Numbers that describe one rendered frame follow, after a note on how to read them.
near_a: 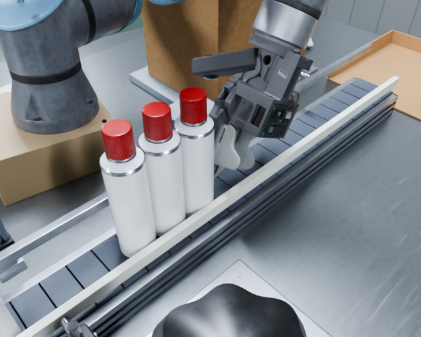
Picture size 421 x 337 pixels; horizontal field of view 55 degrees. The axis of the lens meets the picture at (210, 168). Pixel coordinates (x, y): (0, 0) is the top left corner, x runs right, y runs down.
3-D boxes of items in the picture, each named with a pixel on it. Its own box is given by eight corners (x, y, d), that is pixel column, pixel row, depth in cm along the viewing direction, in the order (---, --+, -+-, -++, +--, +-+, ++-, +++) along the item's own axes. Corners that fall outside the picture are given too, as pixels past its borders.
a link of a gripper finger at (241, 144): (232, 194, 58) (258, 136, 55) (205, 174, 62) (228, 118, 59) (245, 192, 61) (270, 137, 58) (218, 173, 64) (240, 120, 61)
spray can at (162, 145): (165, 247, 57) (150, 128, 43) (144, 225, 60) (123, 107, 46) (193, 227, 59) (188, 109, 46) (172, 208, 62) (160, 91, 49)
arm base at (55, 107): (31, 144, 67) (14, 91, 61) (2, 107, 76) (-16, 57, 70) (113, 115, 75) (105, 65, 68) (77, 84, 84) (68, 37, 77)
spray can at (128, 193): (134, 268, 54) (109, 148, 40) (112, 245, 57) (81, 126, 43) (165, 246, 57) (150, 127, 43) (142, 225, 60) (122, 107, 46)
